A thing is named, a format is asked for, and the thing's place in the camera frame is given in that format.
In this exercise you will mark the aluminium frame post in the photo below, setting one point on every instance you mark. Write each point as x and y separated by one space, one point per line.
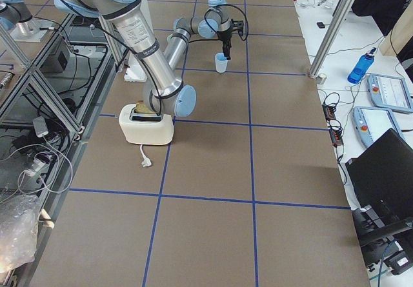
327 42

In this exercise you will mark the black laptop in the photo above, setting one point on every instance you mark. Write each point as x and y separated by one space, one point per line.
383 174

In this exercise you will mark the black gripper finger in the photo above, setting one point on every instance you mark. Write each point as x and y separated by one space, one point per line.
226 49

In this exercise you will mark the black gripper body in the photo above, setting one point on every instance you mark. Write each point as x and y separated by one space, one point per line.
224 37

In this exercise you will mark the plastic wrap bundle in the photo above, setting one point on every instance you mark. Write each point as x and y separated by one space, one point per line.
19 228

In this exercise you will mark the toast slice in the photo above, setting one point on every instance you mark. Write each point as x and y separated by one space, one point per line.
141 108

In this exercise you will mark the blue water bottle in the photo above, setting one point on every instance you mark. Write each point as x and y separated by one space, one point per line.
361 67

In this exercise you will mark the near teach pendant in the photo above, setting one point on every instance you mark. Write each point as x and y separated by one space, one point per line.
372 122

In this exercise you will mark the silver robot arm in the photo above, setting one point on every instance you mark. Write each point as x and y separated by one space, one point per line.
165 93
16 15

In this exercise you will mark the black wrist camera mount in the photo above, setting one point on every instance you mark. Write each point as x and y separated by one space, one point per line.
238 27

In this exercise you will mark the cream toaster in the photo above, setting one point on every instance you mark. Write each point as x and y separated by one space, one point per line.
145 128

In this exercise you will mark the teach pendant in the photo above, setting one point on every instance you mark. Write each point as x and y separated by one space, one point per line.
390 92
372 122

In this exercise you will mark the white power plug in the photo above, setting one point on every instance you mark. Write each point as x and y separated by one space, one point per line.
146 162

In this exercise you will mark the far teach pendant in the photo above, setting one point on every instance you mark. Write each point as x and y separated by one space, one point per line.
390 92

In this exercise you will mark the light blue cup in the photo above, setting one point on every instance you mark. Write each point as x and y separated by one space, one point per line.
221 63

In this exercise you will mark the white pedestal column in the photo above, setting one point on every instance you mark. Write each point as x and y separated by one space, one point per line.
140 39

